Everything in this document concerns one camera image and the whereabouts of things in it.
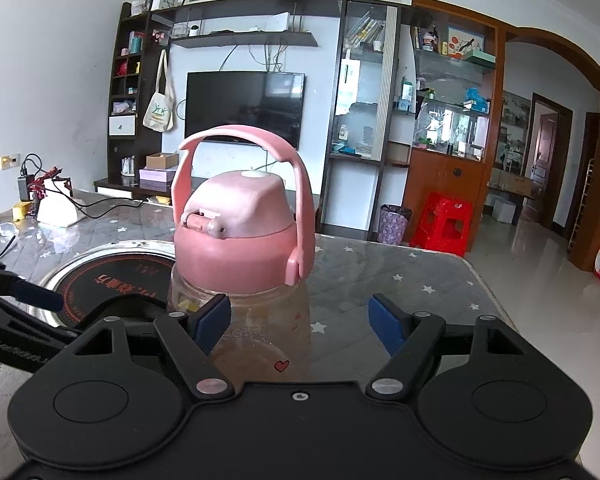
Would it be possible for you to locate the black flat television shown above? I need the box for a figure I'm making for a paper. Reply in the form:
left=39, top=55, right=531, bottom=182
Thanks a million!
left=184, top=70, right=306, bottom=148

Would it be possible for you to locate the purple patterned waste bin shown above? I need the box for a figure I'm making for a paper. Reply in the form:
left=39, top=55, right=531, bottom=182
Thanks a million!
left=378, top=205, right=412, bottom=245

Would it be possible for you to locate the built-in induction cooktop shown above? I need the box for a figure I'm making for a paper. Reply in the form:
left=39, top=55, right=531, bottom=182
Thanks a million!
left=26, top=240, right=175, bottom=327

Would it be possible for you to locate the brown wooden display cabinet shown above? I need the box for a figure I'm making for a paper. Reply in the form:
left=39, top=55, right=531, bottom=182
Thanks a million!
left=403, top=0, right=505, bottom=244

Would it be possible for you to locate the white canvas tote bag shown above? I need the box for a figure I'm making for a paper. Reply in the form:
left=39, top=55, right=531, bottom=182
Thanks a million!
left=143, top=50, right=175, bottom=133

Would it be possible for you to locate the brown cardboard box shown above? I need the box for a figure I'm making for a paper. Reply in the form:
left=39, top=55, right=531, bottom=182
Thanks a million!
left=145, top=153, right=178, bottom=170

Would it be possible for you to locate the black power adapter with cables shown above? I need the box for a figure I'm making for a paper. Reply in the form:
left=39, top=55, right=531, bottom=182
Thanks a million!
left=18, top=153, right=73, bottom=217

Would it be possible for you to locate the black wall shelf unit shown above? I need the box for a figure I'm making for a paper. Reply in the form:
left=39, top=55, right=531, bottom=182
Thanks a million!
left=95, top=0, right=402, bottom=240

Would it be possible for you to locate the pink lidded water bottle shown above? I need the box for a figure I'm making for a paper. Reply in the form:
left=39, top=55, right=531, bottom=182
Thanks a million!
left=168, top=125, right=315, bottom=384

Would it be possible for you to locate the grey star tablecloth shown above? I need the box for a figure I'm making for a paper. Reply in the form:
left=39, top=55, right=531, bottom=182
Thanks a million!
left=0, top=205, right=508, bottom=479

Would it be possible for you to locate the red plastic stool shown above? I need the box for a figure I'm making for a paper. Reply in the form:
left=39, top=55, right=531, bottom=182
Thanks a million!
left=410, top=192, right=472, bottom=257

